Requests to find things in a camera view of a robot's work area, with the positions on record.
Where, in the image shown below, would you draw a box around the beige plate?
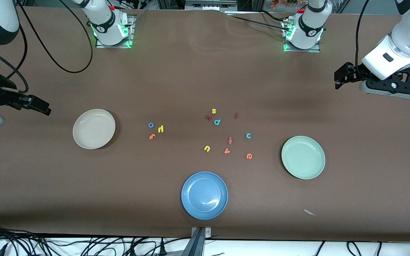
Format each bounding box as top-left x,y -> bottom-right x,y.
73,109 -> 116,150

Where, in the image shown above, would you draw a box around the orange artificial leaves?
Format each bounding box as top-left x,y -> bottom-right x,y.
271,0 -> 298,8

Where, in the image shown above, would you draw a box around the pale green plate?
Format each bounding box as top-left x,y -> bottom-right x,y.
281,135 -> 326,180

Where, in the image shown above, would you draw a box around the brown table cover sheet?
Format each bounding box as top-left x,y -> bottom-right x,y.
0,5 -> 410,242

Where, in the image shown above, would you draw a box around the blue plate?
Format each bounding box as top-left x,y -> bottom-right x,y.
181,171 -> 228,220

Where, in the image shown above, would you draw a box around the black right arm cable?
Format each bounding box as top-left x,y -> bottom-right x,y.
0,0 -> 94,94

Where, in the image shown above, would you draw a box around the black table cable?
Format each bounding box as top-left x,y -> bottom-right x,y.
226,11 -> 291,31

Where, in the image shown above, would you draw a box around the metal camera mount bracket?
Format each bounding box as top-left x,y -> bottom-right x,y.
182,227 -> 212,256

